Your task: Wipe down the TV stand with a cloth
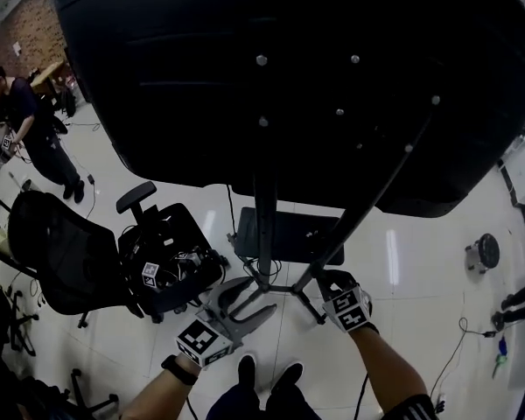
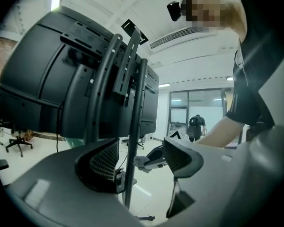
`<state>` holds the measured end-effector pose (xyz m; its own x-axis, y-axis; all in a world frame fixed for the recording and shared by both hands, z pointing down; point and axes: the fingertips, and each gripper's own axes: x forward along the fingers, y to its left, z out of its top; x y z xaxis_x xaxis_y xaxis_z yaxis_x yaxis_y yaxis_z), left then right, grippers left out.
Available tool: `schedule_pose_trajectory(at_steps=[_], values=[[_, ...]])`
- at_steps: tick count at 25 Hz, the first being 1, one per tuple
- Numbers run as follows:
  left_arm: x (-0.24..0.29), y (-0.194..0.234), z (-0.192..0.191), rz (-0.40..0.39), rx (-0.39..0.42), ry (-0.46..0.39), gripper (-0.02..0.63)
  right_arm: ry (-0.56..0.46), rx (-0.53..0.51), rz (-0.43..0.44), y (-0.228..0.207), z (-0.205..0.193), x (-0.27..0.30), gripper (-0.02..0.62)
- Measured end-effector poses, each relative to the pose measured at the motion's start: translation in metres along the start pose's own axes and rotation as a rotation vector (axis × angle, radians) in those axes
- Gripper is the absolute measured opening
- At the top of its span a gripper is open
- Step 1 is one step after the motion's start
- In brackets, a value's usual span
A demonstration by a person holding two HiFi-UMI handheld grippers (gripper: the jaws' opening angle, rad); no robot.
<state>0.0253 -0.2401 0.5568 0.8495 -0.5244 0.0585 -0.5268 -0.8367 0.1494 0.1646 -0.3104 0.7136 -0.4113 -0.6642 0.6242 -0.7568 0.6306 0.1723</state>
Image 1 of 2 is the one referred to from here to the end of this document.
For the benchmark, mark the unused grey gripper device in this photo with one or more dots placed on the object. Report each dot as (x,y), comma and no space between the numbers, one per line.
(149,274)

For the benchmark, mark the black backpack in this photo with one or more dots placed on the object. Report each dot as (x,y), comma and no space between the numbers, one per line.
(67,101)

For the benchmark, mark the light wooden desk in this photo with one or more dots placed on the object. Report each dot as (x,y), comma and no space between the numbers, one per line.
(48,72)

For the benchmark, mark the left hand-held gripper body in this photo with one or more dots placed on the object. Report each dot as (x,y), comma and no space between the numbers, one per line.
(201,341)

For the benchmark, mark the small clear waste bin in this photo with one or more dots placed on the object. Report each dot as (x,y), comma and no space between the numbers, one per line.
(1,240)

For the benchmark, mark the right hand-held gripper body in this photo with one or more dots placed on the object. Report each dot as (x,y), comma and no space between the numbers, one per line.
(347,311)

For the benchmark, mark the black wrist watch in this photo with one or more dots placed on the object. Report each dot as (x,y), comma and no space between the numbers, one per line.
(179,370)

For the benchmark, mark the person's right forearm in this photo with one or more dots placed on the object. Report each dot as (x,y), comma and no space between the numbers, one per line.
(385,366)

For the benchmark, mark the person's black shoe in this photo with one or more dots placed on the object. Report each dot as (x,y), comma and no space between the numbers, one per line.
(289,379)
(247,372)

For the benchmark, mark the person's black left shoe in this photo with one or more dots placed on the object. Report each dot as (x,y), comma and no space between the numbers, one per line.
(247,372)

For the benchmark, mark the devices on chair seat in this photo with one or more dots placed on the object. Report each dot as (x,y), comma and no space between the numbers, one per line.
(131,245)

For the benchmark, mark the round black stool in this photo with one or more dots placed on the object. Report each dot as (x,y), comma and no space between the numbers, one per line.
(487,249)

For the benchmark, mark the large black TV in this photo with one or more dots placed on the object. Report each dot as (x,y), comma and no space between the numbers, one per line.
(179,59)

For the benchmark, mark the person's dark trousers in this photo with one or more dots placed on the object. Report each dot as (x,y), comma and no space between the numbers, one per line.
(236,407)

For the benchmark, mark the black mesh office chair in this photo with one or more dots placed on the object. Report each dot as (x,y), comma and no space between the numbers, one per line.
(57,243)

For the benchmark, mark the person's left forearm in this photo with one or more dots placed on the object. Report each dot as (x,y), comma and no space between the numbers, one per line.
(157,396)

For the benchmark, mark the person's black right shoe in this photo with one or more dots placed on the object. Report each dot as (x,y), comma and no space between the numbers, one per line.
(289,379)

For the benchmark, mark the person's black striped shirt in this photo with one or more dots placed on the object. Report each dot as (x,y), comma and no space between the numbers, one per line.
(413,409)

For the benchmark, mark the white paper sheet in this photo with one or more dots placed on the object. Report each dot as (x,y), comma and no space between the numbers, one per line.
(17,49)

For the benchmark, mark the blue and green spray bottle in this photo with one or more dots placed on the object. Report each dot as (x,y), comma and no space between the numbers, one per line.
(501,348)

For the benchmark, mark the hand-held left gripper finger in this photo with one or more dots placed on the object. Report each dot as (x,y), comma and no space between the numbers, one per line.
(254,322)
(227,293)

